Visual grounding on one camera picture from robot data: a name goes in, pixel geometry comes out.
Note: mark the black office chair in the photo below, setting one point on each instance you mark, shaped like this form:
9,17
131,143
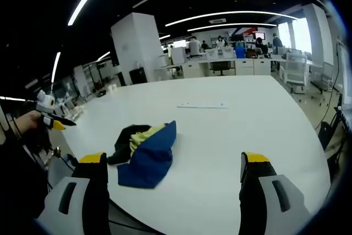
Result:
220,67

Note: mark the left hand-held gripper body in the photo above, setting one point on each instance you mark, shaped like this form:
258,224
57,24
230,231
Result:
46,103

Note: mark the blue water barrel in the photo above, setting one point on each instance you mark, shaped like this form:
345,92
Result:
240,52

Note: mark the ceiling air vent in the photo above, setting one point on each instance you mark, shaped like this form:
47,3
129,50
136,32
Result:
217,21

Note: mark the black cabinet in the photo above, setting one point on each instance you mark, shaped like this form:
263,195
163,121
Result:
138,76

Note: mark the small black object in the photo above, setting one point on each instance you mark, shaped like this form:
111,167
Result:
101,93

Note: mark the person's left hand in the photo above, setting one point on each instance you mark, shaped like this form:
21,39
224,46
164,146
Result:
30,120

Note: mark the yellow grey blue garment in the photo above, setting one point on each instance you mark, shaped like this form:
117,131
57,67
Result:
151,158

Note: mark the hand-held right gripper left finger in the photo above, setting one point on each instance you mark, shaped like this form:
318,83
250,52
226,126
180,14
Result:
93,191

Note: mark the white desk row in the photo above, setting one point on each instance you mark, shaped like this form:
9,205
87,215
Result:
247,67

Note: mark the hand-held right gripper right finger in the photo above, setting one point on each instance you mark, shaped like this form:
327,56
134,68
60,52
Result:
255,191

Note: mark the wall monitor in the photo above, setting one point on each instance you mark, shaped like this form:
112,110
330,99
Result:
259,35

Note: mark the white square pillar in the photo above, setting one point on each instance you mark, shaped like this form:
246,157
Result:
137,45

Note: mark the white mesh chair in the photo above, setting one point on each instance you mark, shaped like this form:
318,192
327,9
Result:
296,70
324,76

